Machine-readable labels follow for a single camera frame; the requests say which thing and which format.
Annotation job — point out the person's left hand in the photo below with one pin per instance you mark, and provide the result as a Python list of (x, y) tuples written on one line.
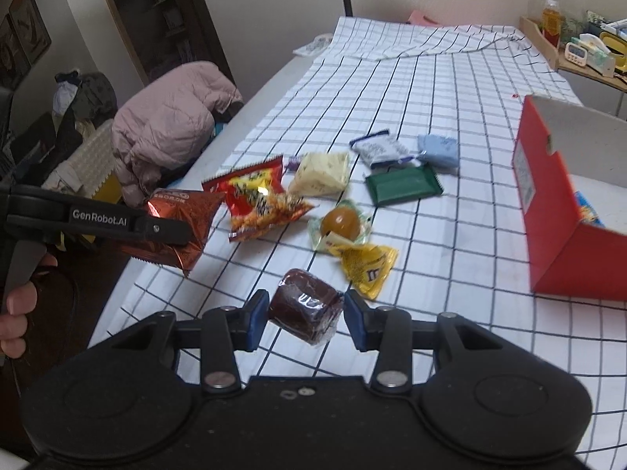
[(17, 303)]

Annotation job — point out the light blue snack packet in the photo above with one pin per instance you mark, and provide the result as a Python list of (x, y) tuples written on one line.
[(441, 152)]

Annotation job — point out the red orange snack bag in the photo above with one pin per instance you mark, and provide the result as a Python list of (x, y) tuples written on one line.
[(254, 196)]

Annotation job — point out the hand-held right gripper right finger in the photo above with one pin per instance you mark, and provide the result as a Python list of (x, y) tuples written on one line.
[(355, 323)]

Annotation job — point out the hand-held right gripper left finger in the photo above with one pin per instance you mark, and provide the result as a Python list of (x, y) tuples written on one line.
[(255, 323)]

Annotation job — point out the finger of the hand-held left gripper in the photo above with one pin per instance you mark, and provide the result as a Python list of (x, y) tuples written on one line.
[(166, 230)]

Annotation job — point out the wooden desktop organizer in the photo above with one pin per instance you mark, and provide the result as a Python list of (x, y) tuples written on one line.
[(543, 44)]

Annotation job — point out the white textured cushion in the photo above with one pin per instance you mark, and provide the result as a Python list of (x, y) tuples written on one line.
[(88, 156)]

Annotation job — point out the small purple snack packet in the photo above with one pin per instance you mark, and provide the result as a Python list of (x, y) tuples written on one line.
[(292, 163)]

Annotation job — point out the white blue snack packet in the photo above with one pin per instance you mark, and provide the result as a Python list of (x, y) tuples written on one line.
[(379, 149)]

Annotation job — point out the red cardboard box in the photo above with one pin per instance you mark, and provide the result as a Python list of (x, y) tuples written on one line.
[(553, 235)]

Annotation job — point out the clear brown jelly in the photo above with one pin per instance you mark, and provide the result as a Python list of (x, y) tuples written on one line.
[(338, 220)]

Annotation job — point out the dark brown cake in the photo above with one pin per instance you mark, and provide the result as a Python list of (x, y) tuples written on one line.
[(303, 303)]

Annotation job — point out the pink cloth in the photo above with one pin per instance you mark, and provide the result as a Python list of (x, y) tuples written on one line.
[(421, 18)]

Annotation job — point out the white printed paper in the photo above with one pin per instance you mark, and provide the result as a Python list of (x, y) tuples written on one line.
[(313, 45)]

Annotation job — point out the yellow liquid bottle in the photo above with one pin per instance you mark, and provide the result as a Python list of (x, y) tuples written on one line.
[(551, 22)]

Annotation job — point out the pink padded jacket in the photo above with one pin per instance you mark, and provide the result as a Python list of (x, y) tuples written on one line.
[(166, 107)]

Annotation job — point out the white checked tablecloth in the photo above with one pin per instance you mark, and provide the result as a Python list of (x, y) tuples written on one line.
[(441, 83)]

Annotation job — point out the blue cookie packet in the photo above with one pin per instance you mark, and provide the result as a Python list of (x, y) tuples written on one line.
[(588, 210)]

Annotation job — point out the tissue pack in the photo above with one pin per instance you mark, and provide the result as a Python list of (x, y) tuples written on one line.
[(595, 54)]

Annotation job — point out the pile of dark clothes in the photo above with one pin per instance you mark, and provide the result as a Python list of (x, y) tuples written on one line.
[(88, 98)]

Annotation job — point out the framed wall pictures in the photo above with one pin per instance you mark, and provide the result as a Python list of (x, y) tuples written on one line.
[(24, 34)]

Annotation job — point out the white digital timer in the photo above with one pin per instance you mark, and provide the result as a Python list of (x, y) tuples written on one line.
[(575, 54)]

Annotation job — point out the cream triangular snack packet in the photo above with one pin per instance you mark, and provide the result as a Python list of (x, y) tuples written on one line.
[(318, 171)]

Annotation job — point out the green snack packet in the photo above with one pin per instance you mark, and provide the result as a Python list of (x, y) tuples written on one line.
[(401, 183)]

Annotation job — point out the brown metallic snack bag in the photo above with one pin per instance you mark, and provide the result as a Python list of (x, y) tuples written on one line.
[(196, 215)]

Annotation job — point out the dark wooden bookshelf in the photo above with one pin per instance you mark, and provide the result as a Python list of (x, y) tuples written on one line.
[(161, 14)]

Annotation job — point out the yellow storage box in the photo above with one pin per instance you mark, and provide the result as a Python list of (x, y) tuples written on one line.
[(615, 46)]

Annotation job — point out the yellow candy packet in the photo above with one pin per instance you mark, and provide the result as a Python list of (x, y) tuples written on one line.
[(367, 267)]

